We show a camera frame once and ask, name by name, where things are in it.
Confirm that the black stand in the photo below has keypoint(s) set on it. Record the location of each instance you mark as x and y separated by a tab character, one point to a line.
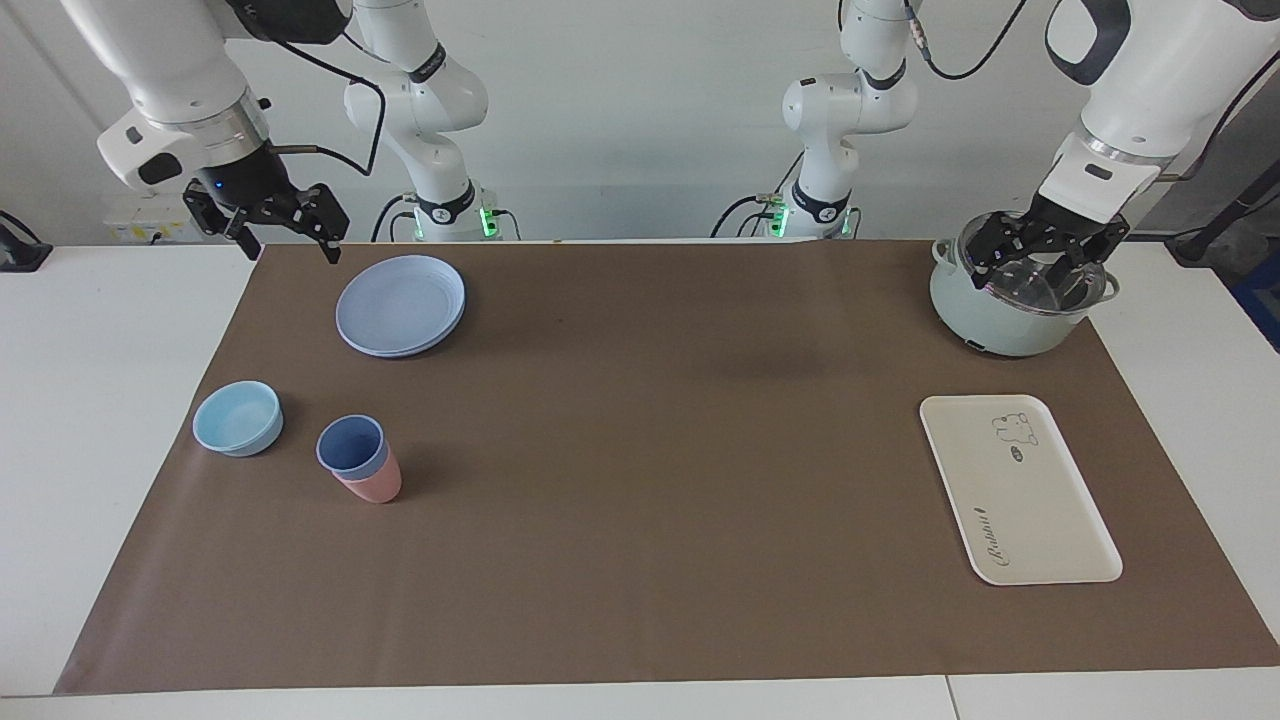
1215	225

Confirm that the blue plate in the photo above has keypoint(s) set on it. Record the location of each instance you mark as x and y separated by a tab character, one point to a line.
400	305

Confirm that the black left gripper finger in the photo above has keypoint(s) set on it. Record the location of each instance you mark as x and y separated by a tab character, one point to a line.
1074	278
983	260

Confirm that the cream tray with rabbit print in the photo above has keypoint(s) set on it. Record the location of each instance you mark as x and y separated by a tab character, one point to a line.
1020	490

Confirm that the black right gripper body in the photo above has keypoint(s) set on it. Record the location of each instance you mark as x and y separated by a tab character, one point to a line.
245	180

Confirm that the glass pot lid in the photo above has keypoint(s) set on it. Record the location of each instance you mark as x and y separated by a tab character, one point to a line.
1025	288

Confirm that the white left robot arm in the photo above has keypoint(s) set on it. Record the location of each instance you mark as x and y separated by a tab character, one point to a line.
1150	90

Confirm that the brown table mat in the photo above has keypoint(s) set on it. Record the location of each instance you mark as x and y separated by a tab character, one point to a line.
650	500

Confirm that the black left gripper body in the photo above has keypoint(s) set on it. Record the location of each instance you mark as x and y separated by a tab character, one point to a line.
1065	225

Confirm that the black clamp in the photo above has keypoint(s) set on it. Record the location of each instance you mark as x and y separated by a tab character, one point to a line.
20	250

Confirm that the blue ribbed cup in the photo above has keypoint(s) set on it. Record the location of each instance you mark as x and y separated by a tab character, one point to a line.
350	445

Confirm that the pale green cooking pot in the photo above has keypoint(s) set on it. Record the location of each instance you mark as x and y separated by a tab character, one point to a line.
990	325

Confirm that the white power strip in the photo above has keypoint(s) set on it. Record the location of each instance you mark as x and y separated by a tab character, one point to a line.
145	225

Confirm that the light blue bowl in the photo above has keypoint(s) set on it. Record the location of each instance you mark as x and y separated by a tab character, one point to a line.
235	420

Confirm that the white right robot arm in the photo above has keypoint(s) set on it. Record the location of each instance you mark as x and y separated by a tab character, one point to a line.
170	60

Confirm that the blue crate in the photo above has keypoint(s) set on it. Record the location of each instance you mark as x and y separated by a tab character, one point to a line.
1262	300

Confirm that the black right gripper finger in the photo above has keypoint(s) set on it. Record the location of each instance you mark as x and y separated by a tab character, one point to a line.
245	235
330	225

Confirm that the pink cup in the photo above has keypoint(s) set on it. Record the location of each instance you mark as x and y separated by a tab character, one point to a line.
375	487

